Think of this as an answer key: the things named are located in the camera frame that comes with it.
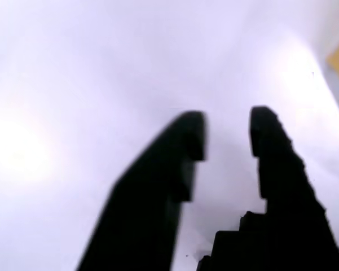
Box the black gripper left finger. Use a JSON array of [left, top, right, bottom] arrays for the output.
[[75, 110, 209, 271]]

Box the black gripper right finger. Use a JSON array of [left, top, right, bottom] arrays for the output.
[[196, 106, 339, 271]]

